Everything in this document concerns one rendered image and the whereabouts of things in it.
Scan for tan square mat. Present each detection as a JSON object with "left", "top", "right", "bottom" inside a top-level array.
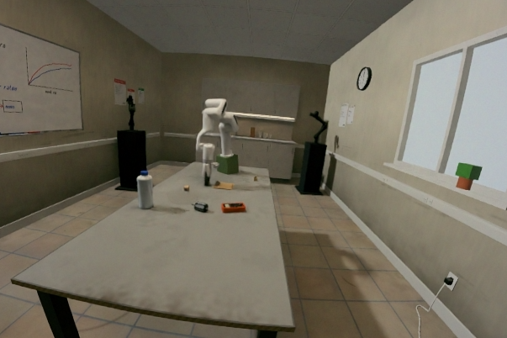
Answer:
[{"left": 213, "top": 182, "right": 234, "bottom": 190}]

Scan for orange pocket multimeter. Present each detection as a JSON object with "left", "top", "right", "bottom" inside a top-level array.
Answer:
[{"left": 221, "top": 203, "right": 246, "bottom": 213}]

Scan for white bottle with blue cap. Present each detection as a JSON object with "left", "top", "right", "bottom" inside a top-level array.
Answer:
[{"left": 137, "top": 171, "right": 154, "bottom": 209}]

